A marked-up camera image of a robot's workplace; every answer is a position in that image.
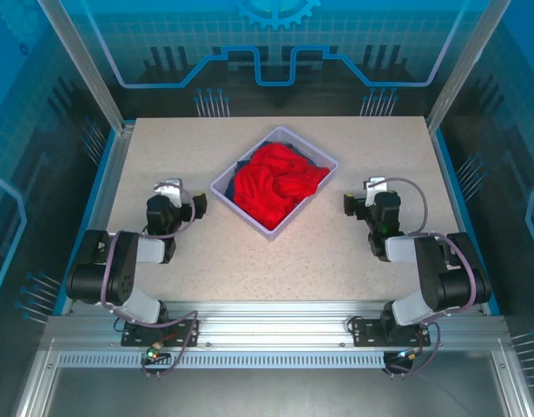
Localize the grey metal lower panel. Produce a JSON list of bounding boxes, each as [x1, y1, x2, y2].
[[44, 367, 513, 417]]

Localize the red t-shirt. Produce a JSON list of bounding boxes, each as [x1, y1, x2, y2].
[[232, 142, 331, 231]]

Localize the aluminium frame post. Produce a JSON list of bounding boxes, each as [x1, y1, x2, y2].
[[425, 0, 511, 134], [36, 0, 128, 134]]

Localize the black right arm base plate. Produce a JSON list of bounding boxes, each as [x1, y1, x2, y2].
[[352, 319, 432, 348]]

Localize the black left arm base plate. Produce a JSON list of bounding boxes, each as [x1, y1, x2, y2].
[[121, 319, 201, 348]]

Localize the aluminium mounting rail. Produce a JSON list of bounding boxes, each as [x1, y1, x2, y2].
[[44, 299, 509, 354]]

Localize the blue table edge strip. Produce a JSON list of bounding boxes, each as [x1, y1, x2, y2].
[[53, 125, 120, 316], [431, 128, 503, 317]]

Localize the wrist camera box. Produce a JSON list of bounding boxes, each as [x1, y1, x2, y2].
[[364, 175, 387, 208], [153, 177, 184, 209]]

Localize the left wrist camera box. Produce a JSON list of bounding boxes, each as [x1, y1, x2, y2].
[[153, 177, 184, 209]]

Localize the lavender plastic basket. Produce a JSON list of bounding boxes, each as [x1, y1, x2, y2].
[[209, 125, 340, 242]]

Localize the navy blue garment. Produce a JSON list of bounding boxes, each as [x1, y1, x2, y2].
[[224, 137, 322, 205]]

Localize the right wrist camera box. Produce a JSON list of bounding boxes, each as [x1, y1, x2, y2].
[[364, 175, 387, 208]]

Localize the aluminium frame side rail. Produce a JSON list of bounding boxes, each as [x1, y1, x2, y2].
[[491, 342, 534, 417], [12, 345, 62, 417]]

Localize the slotted grey cable duct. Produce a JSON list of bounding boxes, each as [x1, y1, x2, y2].
[[57, 351, 387, 370]]

